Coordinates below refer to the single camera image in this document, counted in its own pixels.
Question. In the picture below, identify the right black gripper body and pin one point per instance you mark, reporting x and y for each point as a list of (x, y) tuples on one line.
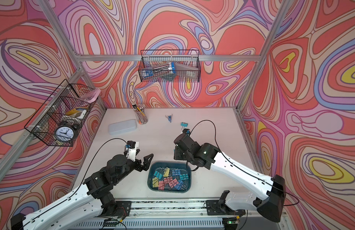
[(180, 155)]

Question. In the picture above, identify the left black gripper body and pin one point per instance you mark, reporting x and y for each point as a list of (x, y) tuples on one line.
[(129, 166)]

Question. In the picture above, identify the teal storage box tray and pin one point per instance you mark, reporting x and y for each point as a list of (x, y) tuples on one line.
[(161, 166)]

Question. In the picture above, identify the teal binder clip front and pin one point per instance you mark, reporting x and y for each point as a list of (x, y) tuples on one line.
[(159, 174)]

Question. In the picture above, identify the pink binder clip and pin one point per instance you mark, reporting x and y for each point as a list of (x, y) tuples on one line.
[(161, 185), (168, 180), (173, 183)]

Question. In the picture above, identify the blue binder clip front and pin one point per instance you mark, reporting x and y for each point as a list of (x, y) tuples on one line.
[(180, 186)]

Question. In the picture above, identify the blue binder clip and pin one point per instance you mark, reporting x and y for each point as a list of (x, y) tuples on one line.
[(180, 186), (169, 117)]

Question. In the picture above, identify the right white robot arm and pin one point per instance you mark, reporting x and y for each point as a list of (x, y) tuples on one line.
[(269, 191)]

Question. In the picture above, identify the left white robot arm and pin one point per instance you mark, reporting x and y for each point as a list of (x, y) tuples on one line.
[(47, 216)]

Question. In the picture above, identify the blue binder clip far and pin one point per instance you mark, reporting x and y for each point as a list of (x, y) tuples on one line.
[(169, 117)]

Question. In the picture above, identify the yellow white box in basket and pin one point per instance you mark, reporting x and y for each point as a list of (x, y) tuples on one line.
[(78, 112)]

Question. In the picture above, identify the glass pencil cup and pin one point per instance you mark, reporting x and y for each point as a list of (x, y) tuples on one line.
[(140, 113)]

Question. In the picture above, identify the translucent plastic case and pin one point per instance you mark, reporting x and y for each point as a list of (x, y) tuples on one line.
[(122, 127)]

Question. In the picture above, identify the black alarm clock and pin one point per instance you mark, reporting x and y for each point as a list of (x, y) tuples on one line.
[(66, 132)]

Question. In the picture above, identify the clear tube with blue cap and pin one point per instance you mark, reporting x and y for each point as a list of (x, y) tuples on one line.
[(165, 70)]

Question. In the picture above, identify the pink item in basket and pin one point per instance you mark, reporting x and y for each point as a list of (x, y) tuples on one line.
[(91, 96)]

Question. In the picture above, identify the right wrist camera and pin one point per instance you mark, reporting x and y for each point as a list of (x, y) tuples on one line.
[(186, 131)]

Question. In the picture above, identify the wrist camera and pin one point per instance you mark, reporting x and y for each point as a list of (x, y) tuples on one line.
[(186, 131), (131, 150)]

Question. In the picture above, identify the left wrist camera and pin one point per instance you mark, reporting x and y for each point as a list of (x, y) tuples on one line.
[(131, 150)]

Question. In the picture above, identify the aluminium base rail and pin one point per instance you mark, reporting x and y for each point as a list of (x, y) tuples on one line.
[(170, 214)]

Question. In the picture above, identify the left black wire basket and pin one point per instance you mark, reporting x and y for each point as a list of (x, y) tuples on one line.
[(51, 113)]

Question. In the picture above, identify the black wire basket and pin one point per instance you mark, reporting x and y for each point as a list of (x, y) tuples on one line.
[(51, 113), (187, 63)]

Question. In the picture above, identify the back black wire basket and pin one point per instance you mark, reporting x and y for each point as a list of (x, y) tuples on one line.
[(187, 63)]

